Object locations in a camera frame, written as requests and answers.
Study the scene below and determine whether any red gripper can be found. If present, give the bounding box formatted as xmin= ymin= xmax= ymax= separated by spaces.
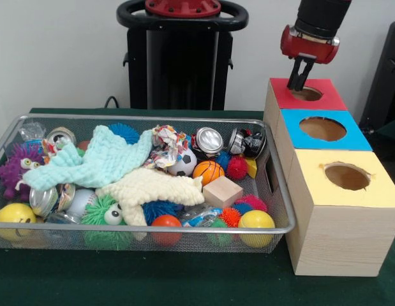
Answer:
xmin=279 ymin=24 xmax=341 ymax=92

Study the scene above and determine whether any black red crushed soda can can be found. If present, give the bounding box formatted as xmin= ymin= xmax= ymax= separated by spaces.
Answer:
xmin=228 ymin=128 xmax=267 ymax=159

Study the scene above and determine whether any colourful paper wad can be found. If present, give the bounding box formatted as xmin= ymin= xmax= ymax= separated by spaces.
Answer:
xmin=142 ymin=124 xmax=189 ymax=169

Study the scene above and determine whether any cream waffle cloth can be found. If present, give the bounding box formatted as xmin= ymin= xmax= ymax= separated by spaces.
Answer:
xmin=94 ymin=168 xmax=206 ymax=228

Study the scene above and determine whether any mint green cloth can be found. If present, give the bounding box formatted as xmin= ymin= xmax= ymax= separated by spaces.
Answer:
xmin=23 ymin=124 xmax=153 ymax=192

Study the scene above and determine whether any wooden box with three holes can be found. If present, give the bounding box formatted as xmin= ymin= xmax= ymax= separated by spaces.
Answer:
xmin=262 ymin=77 xmax=395 ymax=277

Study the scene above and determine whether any black upright panel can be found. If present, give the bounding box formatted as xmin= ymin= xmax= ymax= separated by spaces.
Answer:
xmin=359 ymin=21 xmax=395 ymax=135

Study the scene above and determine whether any small orange basketball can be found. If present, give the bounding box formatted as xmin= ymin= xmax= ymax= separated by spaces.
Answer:
xmin=193 ymin=160 xmax=226 ymax=185

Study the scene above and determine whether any wooden cube block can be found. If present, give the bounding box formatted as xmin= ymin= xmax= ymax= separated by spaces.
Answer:
xmin=202 ymin=177 xmax=244 ymax=210

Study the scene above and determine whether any small soccer ball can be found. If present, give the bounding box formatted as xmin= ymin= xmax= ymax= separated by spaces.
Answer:
xmin=167 ymin=147 xmax=198 ymax=177

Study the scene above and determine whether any plain yellow ball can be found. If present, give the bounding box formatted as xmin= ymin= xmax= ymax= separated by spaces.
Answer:
xmin=237 ymin=210 xmax=276 ymax=249

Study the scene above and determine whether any green furry toy with eyes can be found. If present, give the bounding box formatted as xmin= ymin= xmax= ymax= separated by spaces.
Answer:
xmin=80 ymin=194 xmax=134 ymax=251

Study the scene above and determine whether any dark green table cloth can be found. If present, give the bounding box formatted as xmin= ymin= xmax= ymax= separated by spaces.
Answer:
xmin=0 ymin=107 xmax=395 ymax=306

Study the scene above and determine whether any purple spiky monster toy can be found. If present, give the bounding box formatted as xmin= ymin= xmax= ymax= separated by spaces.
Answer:
xmin=0 ymin=142 xmax=47 ymax=201

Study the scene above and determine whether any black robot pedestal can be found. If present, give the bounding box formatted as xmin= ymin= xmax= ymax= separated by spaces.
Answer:
xmin=116 ymin=0 xmax=249 ymax=111

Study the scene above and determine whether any silver wire mesh bin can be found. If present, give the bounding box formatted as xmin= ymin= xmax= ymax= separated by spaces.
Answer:
xmin=0 ymin=113 xmax=296 ymax=254

